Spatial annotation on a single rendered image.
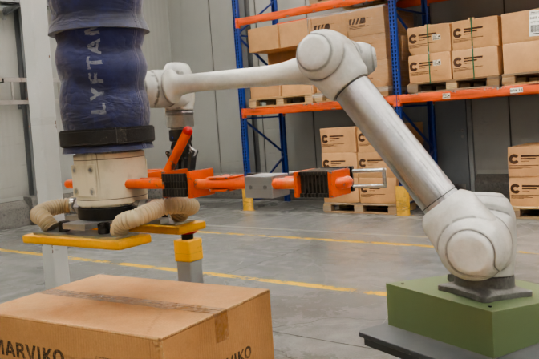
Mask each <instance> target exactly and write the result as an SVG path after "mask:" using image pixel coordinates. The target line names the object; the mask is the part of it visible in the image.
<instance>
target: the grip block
mask: <svg viewBox="0 0 539 359"><path fill-rule="evenodd" d="M207 177H213V168H212V167H211V168H206V169H200V170H188V169H187V168H184V169H178V170H172V171H162V172H161V180H162V191H163V198H168V197H187V196H188V197H189V199H192V198H196V197H200V196H207V195H212V194H215V192H210V191H209V189H195V188H194V186H193V181H194V180H195V179H206V178H207Z"/></svg>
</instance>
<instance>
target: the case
mask: <svg viewBox="0 0 539 359"><path fill-rule="evenodd" d="M0 359H274V340H273V328H272V317H271V305H270V290H269V289H264V288H247V287H237V286H228V285H219V284H202V283H192V282H183V281H174V280H156V279H147V278H137V277H128V276H110V275H101V274H99V275H95V276H91V277H88V278H85V279H82V280H77V281H75V282H71V283H69V284H64V285H61V286H59V287H55V288H51V289H48V290H45V291H42V292H37V293H35V294H31V295H29V296H24V297H21V298H18V299H15V300H12V301H7V302H5V303H2V304H0Z"/></svg>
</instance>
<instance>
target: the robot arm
mask: <svg viewBox="0 0 539 359"><path fill-rule="evenodd" d="M376 67H377V58H376V53H375V48H374V47H373V46H371V45H370V44H367V43H365V42H355V41H352V40H350V39H349V38H347V37H346V36H345V35H343V34H340V33H339V32H337V31H334V30H328V29H321V30H315V31H312V32H310V34H308V35H307V36H306V37H305V38H304V39H303V40H302V41H301V42H300V43H299V44H298V48H297V51H296V58H293V59H291V60H289V61H286V62H283V63H278V64H274V65H269V66H263V67H250V68H241V69H234V70H226V71H211V72H204V73H195V74H192V72H191V69H190V67H189V65H188V64H186V63H167V64H166V65H165V67H164V69H163V70H150V71H147V74H146V77H145V80H144V87H145V90H146V92H147V95H148V99H149V102H150V108H163V107H164V108H165V111H166V112H165V115H166V127H167V128H171V130H170V131H168V132H169V141H171V142H172V144H171V149H170V150H169V151H166V152H165V154H166V156H167V157H168V159H169V157H170V155H171V154H172V150H173V148H174V147H175V145H176V142H177V140H178V139H179V137H180V134H181V132H182V131H183V128H184V127H186V126H190V127H194V116H193V114H194V112H193V106H194V102H195V92H198V91H214V90H226V89H237V88H250V87H268V86H278V85H315V86H316V87H317V88H318V89H319V90H320V91H321V92H322V93H323V94H324V95H325V96H326V97H327V98H328V99H330V100H332V101H335V102H337V101H338V103H339V104H340V105H341V107H342V108H343V110H344V111H345V112H346V113H347V114H348V115H349V117H350V118H351V119H352V121H353V122H354V123H355V125H356V126H357V128H358V129H359V130H360V131H361V132H362V133H363V135H364V136H365V137H366V139H367V140H368V142H369V143H370V144H371V146H372V147H373V148H374V149H375V150H376V151H377V153H378V154H379V156H380V157H381V158H382V159H383V161H384V162H385V164H386V165H387V166H388V167H389V168H390V169H391V171H392V172H393V174H394V175H395V176H396V178H397V179H398V180H399V182H400V183H401V184H402V185H403V186H404V188H405V189H406V190H407V192H408V193H409V194H410V196H411V197H412V198H413V200H414V201H415V202H416V203H417V204H418V206H419V207H420V208H421V210H422V211H423V213H424V214H425V215H424V216H423V222H422V226H423V230H424V232H425V233H426V235H427V236H428V238H429V240H430V241H431V242H432V245H433V246H434V248H435V250H436V251H437V253H438V255H439V256H440V260H441V262H442V263H443V265H444V267H445V268H446V269H447V270H448V271H449V272H450V273H449V274H448V281H449V282H448V283H444V284H438V290H439V291H443V292H449V293H453V294H456V295H459V296H464V297H467V298H470V299H473V300H475V301H479V302H481V303H491V302H493V301H502V300H508V299H514V298H520V297H531V296H533V292H532V291H531V290H528V289H526V288H521V287H518V286H516V285H515V276H514V271H515V263H516V253H517V222H516V215H515V212H514V210H513V207H512V205H511V204H510V202H509V200H508V199H507V198H505V196H504V195H503V194H501V193H496V192H470V191H467V190H464V189H460V190H457V189H456V187H455V186H454V185H453V183H452V182H451V181H450V179H449V178H448V177H447V176H446V175H445V174H444V172H443V171H442V170H441V169H440V167H439V166H438V165H437V163H436V162H435V161H434V159H433V158H432V157H431V156H430V155H429V154H428V152H427V151H426V150H425V149H424V147H423V146H422V145H421V143H420V142H419V141H418V139H417V138H416V137H415V136H414V135H413V134H412V132H411V131H410V130H409V128H408V127H407V126H406V124H405V123H404V122H403V120H402V119H401V118H400V117H399V116H398V115H397V114H396V112H395V111H394V110H393V108H392V107H391V106H390V104H389V103H388V102H387V100H386V99H385V98H384V97H383V96H382V95H381V94H380V92H379V91H378V90H377V88H376V87H375V86H374V84H373V83H372V82H371V81H370V79H369V78H368V77H367V76H368V75H369V74H371V73H372V72H374V71H375V68H376ZM191 140H193V135H191V137H190V139H189V141H188V143H187V145H186V147H185V149H184V151H183V153H182V155H181V157H180V159H179V161H178V163H177V165H176V167H175V169H174V170H178V169H184V168H187V169H188V170H195V166H196V160H197V154H198V150H195V149H194V148H193V146H192V143H191Z"/></svg>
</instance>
